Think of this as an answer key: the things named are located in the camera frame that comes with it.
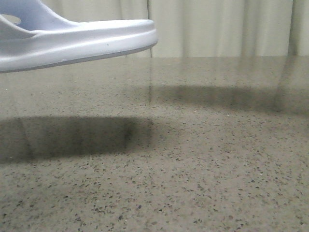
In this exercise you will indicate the light blue left-side slipper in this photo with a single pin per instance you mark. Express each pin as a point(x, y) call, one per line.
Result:
point(33, 36)

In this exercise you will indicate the white pleated curtain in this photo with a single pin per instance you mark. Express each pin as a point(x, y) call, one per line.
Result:
point(206, 28)

